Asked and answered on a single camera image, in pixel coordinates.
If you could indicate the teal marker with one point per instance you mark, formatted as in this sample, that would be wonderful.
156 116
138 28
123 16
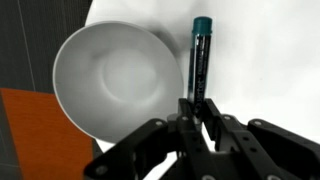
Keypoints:
200 66

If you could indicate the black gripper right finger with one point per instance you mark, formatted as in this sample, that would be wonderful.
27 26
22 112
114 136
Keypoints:
253 146

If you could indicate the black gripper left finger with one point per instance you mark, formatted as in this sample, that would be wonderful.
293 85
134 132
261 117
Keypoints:
166 143

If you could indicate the white bowl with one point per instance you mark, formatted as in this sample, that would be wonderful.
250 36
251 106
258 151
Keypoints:
116 76

